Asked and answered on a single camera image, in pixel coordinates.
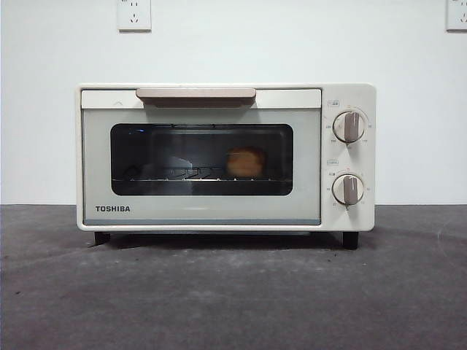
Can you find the cream oven knob taupe grip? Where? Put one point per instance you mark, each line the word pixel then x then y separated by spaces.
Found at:
pixel 347 188
pixel 349 126

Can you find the cream Toshiba toaster oven body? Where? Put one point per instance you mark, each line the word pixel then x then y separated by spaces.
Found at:
pixel 366 156

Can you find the white wall socket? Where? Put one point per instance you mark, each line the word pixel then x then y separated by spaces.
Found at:
pixel 458 16
pixel 134 16

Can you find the orange-brown bread bun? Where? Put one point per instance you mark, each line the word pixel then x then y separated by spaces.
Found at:
pixel 245 164

